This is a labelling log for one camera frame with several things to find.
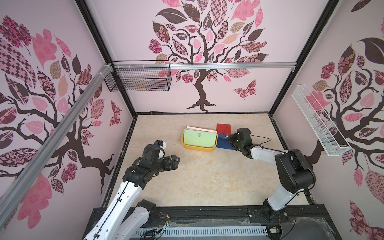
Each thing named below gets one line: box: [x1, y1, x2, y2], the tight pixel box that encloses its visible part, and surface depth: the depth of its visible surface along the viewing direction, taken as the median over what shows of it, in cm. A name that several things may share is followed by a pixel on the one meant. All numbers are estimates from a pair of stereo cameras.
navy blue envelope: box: [216, 134, 235, 150], surface depth 97 cm
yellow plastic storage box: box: [181, 131, 218, 153], surface depth 98 cm
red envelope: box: [216, 123, 231, 135], surface depth 113 cm
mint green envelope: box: [183, 129, 217, 148], surface depth 100 cm
